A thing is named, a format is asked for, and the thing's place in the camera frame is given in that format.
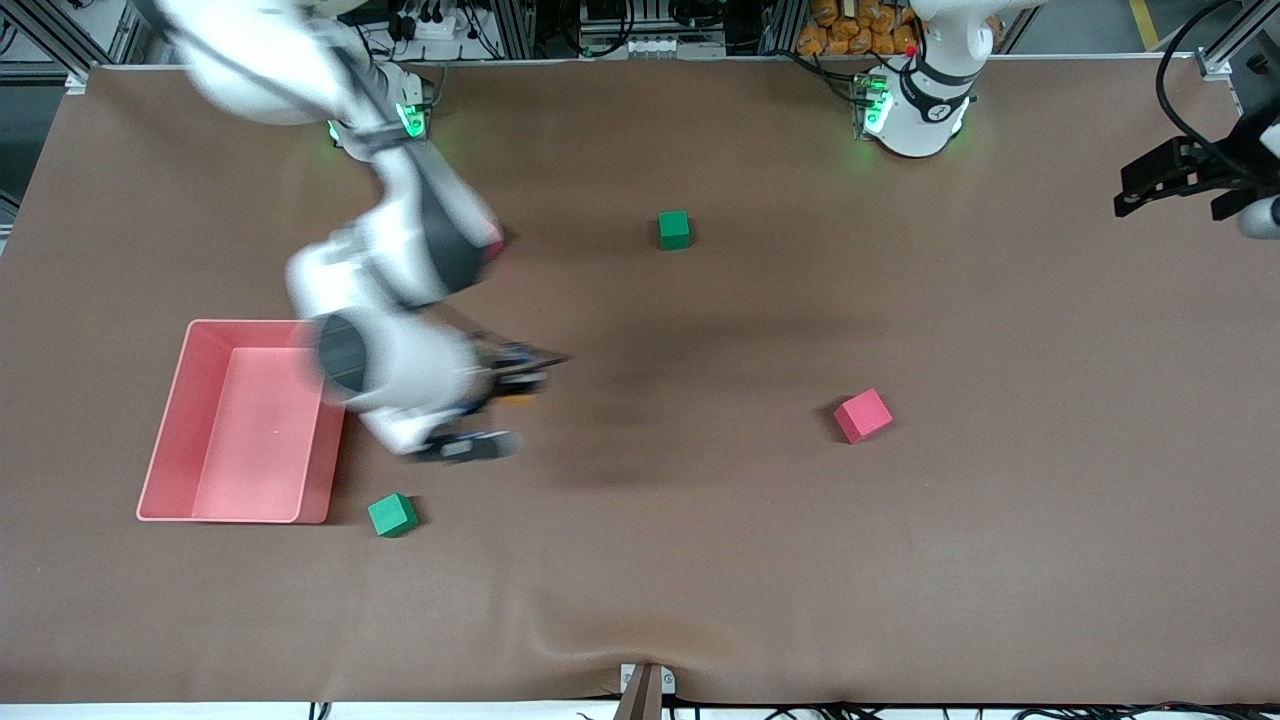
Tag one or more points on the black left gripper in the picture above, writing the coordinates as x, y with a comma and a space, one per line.
1204, 168

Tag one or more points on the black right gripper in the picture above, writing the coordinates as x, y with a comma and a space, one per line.
497, 372

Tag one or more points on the orange capped black push button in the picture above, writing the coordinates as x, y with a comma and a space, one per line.
518, 398

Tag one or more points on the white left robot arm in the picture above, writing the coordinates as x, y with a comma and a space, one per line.
920, 125

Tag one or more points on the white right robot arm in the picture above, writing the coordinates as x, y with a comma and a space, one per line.
420, 220

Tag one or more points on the pink foam cube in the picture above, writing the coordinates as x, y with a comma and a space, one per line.
863, 416
496, 245

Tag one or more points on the green foam cube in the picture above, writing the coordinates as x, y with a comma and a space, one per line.
392, 515
674, 230

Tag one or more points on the brown table mat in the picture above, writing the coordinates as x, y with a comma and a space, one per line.
640, 560

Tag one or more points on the pile of orange objects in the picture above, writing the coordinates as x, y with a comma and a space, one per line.
850, 40

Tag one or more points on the pink plastic bin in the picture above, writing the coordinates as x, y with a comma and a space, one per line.
200, 480

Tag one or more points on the white power strip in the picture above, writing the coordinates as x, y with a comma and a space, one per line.
430, 28

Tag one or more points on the aluminium frame profile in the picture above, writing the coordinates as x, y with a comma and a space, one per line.
95, 50
1225, 45

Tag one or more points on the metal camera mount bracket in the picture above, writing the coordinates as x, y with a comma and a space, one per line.
645, 695

